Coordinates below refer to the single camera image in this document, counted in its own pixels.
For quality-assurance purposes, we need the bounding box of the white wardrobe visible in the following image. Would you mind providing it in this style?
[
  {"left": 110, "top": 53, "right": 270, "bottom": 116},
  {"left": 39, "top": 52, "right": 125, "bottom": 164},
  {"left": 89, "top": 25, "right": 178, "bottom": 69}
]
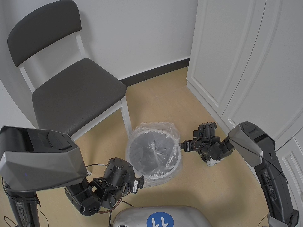
[{"left": 186, "top": 0, "right": 303, "bottom": 167}]

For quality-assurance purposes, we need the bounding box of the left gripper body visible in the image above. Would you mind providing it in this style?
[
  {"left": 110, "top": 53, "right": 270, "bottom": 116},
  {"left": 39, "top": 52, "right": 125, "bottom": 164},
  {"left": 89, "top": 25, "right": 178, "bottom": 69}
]
[{"left": 127, "top": 177, "right": 140, "bottom": 194}]

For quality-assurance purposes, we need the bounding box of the black cable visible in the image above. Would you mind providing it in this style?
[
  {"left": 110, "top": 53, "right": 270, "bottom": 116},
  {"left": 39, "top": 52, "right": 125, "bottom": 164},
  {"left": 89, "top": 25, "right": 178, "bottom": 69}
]
[
  {"left": 256, "top": 214, "right": 269, "bottom": 227},
  {"left": 108, "top": 205, "right": 126, "bottom": 226}
]

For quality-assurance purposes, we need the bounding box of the dark grey white-framed chair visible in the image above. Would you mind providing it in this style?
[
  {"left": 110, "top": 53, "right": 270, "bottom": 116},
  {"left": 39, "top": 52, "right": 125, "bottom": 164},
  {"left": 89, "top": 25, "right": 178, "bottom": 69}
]
[{"left": 7, "top": 0, "right": 134, "bottom": 176}]

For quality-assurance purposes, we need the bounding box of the clear plastic bag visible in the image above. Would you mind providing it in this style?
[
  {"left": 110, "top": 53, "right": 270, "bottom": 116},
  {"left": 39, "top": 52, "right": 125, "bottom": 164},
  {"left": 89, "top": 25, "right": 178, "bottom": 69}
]
[{"left": 125, "top": 121, "right": 184, "bottom": 189}]

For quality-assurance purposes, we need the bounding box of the white trash bin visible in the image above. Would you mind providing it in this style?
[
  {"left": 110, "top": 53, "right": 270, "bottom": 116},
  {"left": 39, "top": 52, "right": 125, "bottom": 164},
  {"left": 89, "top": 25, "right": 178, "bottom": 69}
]
[{"left": 130, "top": 129, "right": 182, "bottom": 181}]

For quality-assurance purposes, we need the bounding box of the white printed wrapper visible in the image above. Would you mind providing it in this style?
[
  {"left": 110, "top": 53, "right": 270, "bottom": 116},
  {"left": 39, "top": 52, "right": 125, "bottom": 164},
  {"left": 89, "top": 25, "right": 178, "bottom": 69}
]
[{"left": 207, "top": 158, "right": 224, "bottom": 167}]

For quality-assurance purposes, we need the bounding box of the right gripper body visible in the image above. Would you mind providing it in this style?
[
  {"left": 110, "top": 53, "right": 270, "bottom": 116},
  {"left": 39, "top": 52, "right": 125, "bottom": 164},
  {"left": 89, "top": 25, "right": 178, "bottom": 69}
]
[{"left": 183, "top": 139, "right": 200, "bottom": 153}]

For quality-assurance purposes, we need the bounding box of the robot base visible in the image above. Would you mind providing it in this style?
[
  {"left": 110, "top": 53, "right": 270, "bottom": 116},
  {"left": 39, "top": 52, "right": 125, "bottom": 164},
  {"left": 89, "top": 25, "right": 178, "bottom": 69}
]
[{"left": 113, "top": 205, "right": 213, "bottom": 227}]

